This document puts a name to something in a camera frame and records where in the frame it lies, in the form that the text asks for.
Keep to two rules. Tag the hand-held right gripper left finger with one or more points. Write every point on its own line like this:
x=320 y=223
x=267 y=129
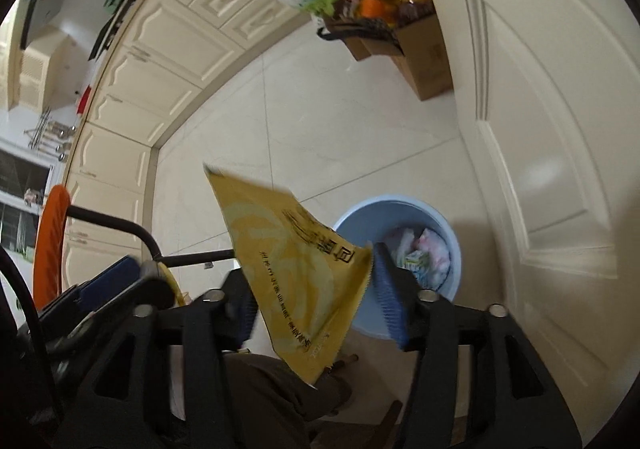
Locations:
x=240 y=311

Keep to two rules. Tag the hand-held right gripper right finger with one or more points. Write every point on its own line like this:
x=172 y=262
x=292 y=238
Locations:
x=387 y=294

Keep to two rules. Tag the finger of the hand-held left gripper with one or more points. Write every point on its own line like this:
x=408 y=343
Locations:
x=145 y=289
x=112 y=279

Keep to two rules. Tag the yellow snack packet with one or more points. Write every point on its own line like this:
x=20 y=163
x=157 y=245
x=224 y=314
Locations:
x=290 y=279

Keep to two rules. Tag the blue plastic bin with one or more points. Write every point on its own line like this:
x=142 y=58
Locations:
x=365 y=221

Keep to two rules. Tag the crumpled wrappers pile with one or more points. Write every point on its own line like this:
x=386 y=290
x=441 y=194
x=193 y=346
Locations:
x=425 y=254

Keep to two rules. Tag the orange round table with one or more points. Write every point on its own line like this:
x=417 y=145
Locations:
x=50 y=229

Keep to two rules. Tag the kitchen window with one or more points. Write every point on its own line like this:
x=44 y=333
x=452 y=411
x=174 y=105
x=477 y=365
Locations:
x=25 y=199

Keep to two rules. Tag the metal dish rack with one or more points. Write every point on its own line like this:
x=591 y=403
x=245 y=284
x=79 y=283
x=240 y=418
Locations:
x=50 y=134

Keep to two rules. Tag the red container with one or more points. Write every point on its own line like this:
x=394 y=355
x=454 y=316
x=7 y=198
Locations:
x=85 y=99

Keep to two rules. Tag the cream panelled door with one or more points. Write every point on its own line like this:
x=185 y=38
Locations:
x=540 y=129

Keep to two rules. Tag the cardboard box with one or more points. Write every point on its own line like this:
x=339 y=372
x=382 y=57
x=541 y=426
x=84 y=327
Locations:
x=425 y=59

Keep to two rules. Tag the cream lower kitchen cabinets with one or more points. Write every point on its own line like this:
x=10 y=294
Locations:
x=165 y=39

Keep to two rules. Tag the black gas stove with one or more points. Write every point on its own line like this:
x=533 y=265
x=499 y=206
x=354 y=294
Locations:
x=112 y=31

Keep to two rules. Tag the small lattice wall cabinet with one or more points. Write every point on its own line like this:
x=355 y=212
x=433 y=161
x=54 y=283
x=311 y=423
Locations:
x=30 y=74

